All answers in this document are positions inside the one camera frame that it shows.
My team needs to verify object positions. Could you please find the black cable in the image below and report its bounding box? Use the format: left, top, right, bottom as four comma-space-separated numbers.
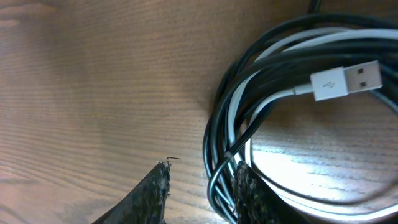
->
202, 0, 398, 224

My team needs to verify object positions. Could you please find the white usb cable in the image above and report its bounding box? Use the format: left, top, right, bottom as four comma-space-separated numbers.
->
226, 27, 398, 222

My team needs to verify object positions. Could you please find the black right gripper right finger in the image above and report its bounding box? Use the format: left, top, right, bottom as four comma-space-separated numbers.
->
233, 161, 310, 224

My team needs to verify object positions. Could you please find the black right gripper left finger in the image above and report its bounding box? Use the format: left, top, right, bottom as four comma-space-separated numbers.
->
93, 157, 173, 224

